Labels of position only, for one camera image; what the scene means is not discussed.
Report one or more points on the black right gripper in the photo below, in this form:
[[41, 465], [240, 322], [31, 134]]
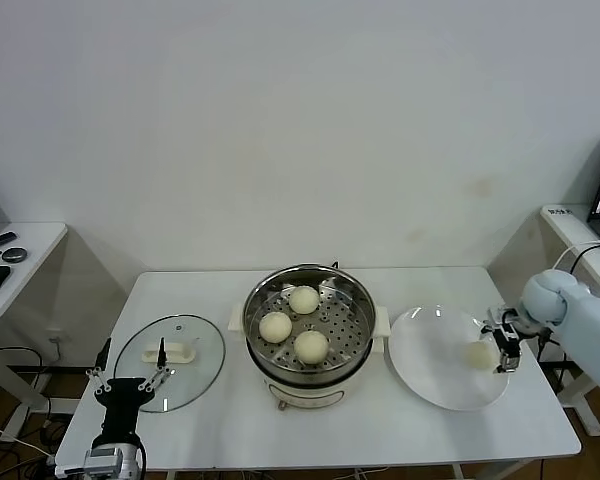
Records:
[[509, 342]]

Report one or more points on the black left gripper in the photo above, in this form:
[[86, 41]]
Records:
[[122, 405]]

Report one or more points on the white steamed baozi bun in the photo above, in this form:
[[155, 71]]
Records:
[[304, 300], [477, 356], [311, 347], [275, 328]]

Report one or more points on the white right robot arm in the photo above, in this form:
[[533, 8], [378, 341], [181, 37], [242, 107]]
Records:
[[590, 330]]

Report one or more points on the white round plate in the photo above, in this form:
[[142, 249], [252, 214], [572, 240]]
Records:
[[420, 350]]

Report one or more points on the white labelled side table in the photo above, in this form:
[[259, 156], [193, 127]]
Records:
[[567, 232]]

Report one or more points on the white electric cooker base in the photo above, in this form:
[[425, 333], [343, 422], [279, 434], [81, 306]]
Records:
[[305, 390]]

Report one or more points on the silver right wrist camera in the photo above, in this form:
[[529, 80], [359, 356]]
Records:
[[497, 318]]

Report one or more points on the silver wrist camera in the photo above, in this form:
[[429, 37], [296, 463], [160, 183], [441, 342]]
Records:
[[105, 460], [497, 318]]

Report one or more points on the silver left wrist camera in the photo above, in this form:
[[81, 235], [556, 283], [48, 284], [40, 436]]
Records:
[[105, 460]]

